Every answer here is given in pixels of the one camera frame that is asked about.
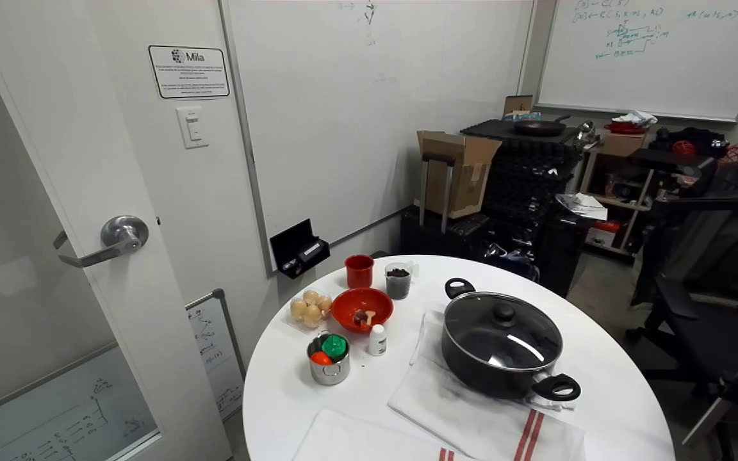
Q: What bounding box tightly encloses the wooden shelf rack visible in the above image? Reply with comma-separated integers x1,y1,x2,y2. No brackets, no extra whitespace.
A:
576,126,672,259

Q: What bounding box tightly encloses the red dish on shelf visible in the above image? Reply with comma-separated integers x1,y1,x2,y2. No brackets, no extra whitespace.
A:
605,117,654,138

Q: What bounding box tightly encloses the red plastic cup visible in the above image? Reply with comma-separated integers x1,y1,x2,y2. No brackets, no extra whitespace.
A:
344,252,377,289

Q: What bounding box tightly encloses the white towel with red stripes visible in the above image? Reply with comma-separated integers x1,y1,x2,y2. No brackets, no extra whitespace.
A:
289,407,475,461

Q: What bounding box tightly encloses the beige toy food cluster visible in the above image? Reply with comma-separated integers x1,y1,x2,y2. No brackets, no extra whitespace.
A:
288,289,334,333

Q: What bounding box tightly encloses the white plastic bag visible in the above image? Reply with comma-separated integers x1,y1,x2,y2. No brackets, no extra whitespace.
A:
555,192,610,223

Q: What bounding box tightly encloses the black whiteboard eraser holder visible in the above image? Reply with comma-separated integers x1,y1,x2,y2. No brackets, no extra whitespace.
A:
266,216,334,282

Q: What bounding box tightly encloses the small cardboard box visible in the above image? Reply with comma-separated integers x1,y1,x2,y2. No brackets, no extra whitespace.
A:
503,92,536,117

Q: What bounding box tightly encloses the whiteboard with green writing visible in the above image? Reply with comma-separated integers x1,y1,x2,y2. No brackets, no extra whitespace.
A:
537,0,738,126

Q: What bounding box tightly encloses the red box on shelf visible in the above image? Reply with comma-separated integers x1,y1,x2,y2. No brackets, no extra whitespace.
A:
590,220,626,251

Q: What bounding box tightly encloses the white light switch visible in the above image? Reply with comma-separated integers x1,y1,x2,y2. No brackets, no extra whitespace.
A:
175,102,211,151

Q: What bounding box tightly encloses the black cooking pot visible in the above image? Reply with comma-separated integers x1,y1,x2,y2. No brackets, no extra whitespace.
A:
440,275,585,405

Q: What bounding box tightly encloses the glass lid with black knob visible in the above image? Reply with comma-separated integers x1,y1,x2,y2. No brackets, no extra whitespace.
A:
440,289,566,362

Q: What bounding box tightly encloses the large open cardboard box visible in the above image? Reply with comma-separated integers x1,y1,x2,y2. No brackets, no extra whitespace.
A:
414,128,504,223

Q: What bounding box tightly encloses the metal tin can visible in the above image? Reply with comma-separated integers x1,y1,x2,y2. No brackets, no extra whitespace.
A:
305,333,354,389

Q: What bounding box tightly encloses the white towel under pot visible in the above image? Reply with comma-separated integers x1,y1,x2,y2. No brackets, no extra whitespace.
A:
387,309,590,461

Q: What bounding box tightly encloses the white door with glass panel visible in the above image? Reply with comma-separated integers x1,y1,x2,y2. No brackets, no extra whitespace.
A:
0,0,232,461

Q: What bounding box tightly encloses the framed paper notice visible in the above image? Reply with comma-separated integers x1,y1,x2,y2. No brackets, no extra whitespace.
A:
185,289,247,420

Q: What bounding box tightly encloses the green toy vegetable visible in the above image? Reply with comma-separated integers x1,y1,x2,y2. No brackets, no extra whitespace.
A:
320,333,350,361

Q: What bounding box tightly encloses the round red object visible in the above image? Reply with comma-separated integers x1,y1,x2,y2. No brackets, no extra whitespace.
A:
669,138,699,161

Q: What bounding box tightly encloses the black office chair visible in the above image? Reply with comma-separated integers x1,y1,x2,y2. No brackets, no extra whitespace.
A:
623,156,738,461

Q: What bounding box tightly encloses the clear cup with dark contents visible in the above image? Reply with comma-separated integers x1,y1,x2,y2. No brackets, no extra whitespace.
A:
385,263,414,301

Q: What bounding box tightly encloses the small white bottle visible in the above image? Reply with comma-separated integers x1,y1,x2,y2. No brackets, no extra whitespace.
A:
363,323,390,359

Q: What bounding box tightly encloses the red plastic bowl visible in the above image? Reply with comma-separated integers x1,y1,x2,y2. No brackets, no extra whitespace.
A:
329,287,398,337

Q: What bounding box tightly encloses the large wall whiteboard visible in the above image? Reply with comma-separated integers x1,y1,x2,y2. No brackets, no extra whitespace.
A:
217,0,537,275

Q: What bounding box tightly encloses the black pan on cabinet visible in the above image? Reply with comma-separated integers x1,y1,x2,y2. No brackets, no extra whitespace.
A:
513,117,572,138

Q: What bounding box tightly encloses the silver door lever handle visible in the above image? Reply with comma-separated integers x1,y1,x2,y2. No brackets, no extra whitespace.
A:
52,211,150,270

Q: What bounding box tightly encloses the small toy piece in bowl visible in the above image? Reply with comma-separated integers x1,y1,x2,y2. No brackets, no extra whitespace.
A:
350,306,380,333

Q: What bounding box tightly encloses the white wall sign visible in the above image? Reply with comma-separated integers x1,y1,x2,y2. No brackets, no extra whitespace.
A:
147,41,232,102

